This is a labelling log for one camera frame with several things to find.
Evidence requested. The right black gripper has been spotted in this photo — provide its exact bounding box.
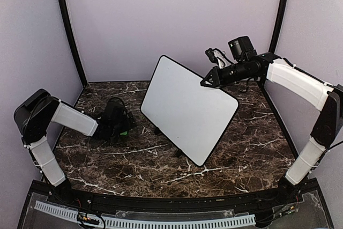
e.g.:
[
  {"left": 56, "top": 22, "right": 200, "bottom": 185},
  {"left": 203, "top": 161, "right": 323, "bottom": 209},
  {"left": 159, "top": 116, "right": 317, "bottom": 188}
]
[{"left": 200, "top": 60, "right": 253, "bottom": 89}]

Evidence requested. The white whiteboard black frame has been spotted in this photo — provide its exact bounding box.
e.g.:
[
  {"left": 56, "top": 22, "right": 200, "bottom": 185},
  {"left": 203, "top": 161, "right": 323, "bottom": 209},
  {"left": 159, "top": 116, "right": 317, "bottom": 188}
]
[{"left": 140, "top": 55, "right": 239, "bottom": 166}]

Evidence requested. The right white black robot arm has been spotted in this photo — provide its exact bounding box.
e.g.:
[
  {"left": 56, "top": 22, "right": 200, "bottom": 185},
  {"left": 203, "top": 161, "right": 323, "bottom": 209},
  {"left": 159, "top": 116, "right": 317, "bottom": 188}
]
[{"left": 200, "top": 36, "right": 342, "bottom": 204}]

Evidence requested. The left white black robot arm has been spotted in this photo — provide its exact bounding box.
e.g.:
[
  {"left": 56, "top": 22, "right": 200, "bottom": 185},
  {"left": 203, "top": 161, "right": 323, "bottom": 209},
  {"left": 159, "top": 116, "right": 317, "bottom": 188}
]
[{"left": 13, "top": 88, "right": 137, "bottom": 205}]

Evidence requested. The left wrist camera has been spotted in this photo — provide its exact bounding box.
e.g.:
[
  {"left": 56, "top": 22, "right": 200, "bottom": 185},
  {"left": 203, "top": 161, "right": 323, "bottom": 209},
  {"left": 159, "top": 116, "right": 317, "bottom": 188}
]
[{"left": 102, "top": 97, "right": 128, "bottom": 127}]

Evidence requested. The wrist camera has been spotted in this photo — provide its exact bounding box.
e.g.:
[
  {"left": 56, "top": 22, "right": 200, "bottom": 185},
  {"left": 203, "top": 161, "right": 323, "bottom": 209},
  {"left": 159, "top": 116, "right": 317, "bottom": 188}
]
[
  {"left": 205, "top": 48, "right": 233, "bottom": 69},
  {"left": 102, "top": 97, "right": 128, "bottom": 127}
]

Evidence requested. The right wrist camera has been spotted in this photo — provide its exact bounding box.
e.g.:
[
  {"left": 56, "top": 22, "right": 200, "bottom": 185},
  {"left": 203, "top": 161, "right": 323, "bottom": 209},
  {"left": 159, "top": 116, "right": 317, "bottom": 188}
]
[{"left": 205, "top": 48, "right": 233, "bottom": 69}]

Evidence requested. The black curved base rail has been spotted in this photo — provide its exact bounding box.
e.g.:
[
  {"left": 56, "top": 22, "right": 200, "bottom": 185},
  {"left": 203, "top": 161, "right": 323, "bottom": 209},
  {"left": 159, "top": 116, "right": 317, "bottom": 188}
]
[{"left": 29, "top": 179, "right": 318, "bottom": 213}]

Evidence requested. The right black frame post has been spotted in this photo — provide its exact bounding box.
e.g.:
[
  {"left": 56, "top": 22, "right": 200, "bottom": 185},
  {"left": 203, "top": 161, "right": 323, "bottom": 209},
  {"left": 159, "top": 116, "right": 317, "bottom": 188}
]
[{"left": 269, "top": 0, "right": 287, "bottom": 53}]

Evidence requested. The black frame post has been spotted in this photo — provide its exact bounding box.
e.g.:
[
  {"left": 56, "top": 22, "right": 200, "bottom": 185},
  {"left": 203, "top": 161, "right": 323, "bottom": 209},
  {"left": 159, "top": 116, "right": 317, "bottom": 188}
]
[
  {"left": 269, "top": 0, "right": 287, "bottom": 53},
  {"left": 58, "top": 0, "right": 88, "bottom": 87}
]

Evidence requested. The white slotted cable duct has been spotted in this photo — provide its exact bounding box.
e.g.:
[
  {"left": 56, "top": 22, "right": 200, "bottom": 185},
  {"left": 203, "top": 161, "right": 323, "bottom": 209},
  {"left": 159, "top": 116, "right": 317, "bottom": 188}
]
[{"left": 34, "top": 201, "right": 256, "bottom": 228}]

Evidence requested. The left black frame post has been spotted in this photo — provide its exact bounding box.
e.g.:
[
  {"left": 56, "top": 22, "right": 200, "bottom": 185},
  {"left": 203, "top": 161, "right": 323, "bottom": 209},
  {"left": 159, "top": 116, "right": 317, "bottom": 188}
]
[{"left": 58, "top": 0, "right": 88, "bottom": 87}]

